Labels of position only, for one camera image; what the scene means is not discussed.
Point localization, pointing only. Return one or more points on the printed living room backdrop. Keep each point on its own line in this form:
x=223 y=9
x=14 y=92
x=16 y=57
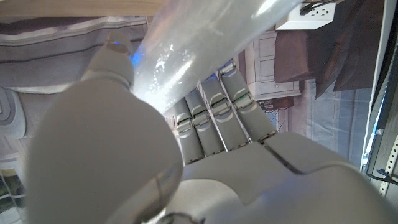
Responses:
x=326 y=102

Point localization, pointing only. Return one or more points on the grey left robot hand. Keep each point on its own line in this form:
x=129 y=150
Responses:
x=93 y=140

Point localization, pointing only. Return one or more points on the white power strip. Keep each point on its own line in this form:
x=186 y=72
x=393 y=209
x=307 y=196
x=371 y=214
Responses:
x=308 y=20

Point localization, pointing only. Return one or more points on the plastic wrap roll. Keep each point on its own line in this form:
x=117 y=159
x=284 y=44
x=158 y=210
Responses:
x=199 y=40

